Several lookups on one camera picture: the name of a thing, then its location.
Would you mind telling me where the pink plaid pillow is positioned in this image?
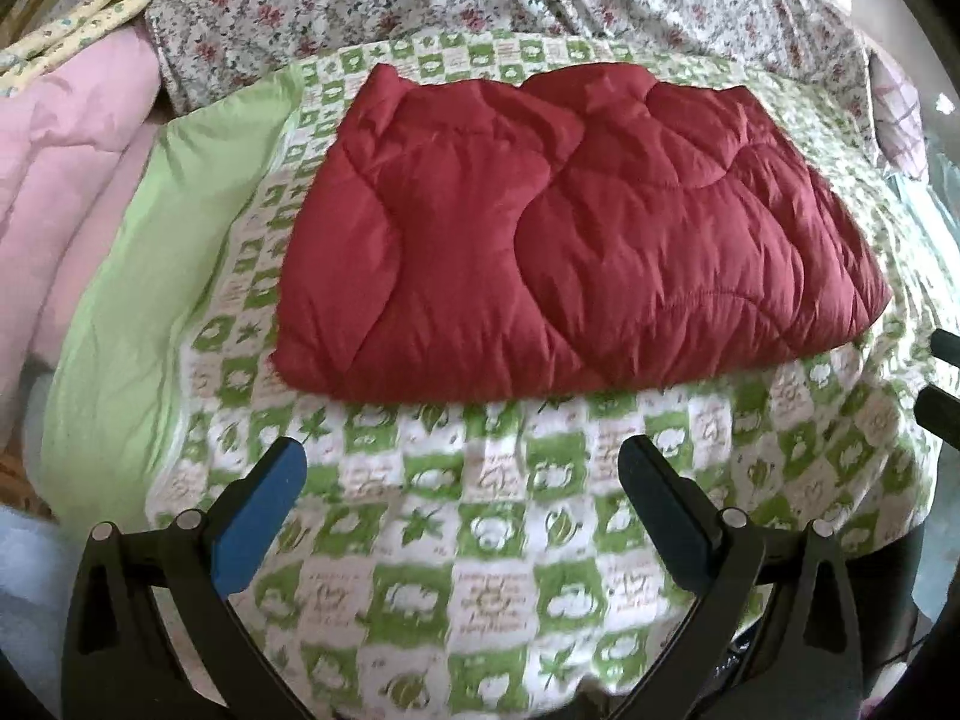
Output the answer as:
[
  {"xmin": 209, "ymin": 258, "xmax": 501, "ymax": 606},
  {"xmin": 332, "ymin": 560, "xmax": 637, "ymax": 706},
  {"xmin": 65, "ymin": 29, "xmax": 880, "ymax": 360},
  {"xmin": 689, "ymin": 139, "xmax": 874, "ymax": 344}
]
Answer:
[{"xmin": 868, "ymin": 52, "xmax": 935, "ymax": 182}]

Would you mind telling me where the red quilted jacket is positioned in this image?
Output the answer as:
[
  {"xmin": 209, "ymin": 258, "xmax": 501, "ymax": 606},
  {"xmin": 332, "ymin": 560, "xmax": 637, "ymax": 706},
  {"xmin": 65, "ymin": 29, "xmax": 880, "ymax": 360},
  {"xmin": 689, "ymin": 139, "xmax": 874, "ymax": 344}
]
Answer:
[{"xmin": 271, "ymin": 61, "xmax": 895, "ymax": 401}]

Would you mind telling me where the light blue cloth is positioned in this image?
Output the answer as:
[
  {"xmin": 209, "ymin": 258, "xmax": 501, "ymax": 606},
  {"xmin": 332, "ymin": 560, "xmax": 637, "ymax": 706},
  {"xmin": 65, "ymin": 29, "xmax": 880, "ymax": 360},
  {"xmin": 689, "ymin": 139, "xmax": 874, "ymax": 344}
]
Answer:
[{"xmin": 0, "ymin": 502, "xmax": 85, "ymax": 695}]

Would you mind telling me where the pink quilt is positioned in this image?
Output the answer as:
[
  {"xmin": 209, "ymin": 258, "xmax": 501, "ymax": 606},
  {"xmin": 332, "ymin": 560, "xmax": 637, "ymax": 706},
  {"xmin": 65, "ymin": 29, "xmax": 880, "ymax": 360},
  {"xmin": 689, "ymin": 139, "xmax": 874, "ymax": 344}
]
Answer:
[{"xmin": 0, "ymin": 28, "xmax": 175, "ymax": 432}]

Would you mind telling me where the green checkered blanket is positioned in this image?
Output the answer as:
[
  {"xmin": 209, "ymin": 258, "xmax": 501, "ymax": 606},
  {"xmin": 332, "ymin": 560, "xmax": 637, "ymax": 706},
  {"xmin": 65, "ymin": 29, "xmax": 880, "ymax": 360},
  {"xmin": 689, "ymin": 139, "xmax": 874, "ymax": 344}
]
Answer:
[{"xmin": 43, "ymin": 30, "xmax": 955, "ymax": 720}]

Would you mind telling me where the yellow floral cloth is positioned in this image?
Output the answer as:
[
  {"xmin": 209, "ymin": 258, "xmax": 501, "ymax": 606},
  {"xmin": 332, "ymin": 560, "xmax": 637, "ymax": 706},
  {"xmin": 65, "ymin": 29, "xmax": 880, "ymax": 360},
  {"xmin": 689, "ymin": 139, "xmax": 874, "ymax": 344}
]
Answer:
[{"xmin": 0, "ymin": 0, "xmax": 170, "ymax": 98}]

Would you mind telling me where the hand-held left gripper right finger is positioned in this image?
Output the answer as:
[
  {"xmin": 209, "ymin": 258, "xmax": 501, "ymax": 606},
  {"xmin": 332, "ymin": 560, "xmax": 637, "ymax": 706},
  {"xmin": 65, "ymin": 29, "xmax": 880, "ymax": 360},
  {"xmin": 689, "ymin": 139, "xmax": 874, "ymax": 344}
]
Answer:
[{"xmin": 619, "ymin": 433, "xmax": 872, "ymax": 720}]

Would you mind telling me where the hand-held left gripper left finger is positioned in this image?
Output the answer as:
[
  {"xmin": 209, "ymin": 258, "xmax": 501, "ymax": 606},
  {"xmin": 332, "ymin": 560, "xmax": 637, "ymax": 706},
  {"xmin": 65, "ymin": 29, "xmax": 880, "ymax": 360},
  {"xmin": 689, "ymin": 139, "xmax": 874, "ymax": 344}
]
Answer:
[{"xmin": 64, "ymin": 436, "xmax": 317, "ymax": 720}]

